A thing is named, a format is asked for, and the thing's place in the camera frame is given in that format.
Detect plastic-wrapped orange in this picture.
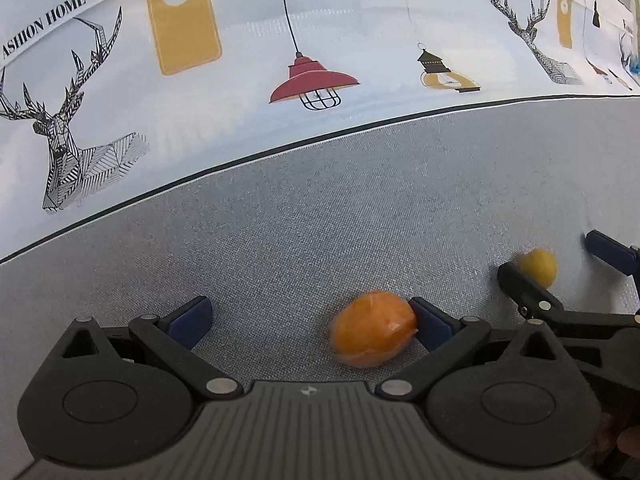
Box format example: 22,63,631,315
330,290,419,368

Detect grey printed bedsheet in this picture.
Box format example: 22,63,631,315
0,0,640,401

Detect small yellow fruit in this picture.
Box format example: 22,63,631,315
519,248,558,289

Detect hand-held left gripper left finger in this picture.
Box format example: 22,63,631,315
60,296,241,396

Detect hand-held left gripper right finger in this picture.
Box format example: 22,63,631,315
375,296,571,397

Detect person's right hand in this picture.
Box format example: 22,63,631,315
597,410,640,467

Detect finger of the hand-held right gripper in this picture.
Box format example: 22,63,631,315
497,261,640,333
584,230,640,277

